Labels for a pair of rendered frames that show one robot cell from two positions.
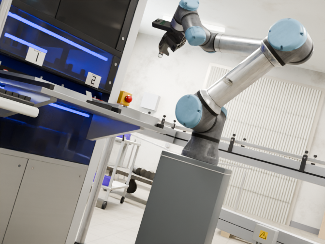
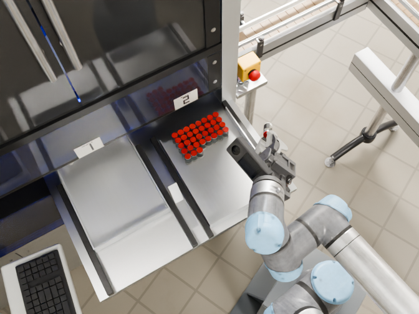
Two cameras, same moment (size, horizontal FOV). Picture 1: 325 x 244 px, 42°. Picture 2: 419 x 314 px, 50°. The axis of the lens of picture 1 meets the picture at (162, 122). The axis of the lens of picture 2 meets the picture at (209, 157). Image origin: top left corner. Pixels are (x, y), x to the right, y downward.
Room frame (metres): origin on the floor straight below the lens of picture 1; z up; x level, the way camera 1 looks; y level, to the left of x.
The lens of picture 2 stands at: (1.39, 0.03, 2.24)
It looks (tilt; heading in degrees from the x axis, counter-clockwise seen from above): 64 degrees down; 22
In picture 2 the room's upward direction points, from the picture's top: 3 degrees counter-clockwise
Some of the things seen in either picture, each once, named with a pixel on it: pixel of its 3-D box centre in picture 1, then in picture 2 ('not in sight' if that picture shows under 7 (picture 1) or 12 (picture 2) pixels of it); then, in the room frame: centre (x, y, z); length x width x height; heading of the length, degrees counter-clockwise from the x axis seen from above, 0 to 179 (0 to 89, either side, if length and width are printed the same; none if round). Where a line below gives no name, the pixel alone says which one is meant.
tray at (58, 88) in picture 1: (38, 85); (110, 185); (1.79, 0.54, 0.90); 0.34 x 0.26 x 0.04; 49
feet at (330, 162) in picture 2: not in sight; (365, 138); (2.73, -0.35, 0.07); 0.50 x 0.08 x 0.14; 139
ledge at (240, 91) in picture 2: not in sight; (242, 76); (2.36, 0.27, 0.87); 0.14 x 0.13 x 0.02; 49
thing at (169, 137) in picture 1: (135, 118); (289, 19); (2.63, 0.17, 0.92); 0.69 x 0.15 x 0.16; 139
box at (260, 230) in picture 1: (265, 235); not in sight; (2.34, -0.71, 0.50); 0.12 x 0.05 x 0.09; 49
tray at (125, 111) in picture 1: (113, 110); (218, 164); (1.98, 0.23, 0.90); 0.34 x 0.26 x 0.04; 49
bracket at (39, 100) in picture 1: (24, 107); not in sight; (1.68, 0.54, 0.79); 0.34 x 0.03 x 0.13; 49
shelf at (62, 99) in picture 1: (77, 105); (167, 181); (1.88, 0.38, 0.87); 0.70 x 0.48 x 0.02; 139
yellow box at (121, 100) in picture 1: (122, 97); (246, 65); (2.32, 0.25, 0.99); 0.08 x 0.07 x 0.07; 49
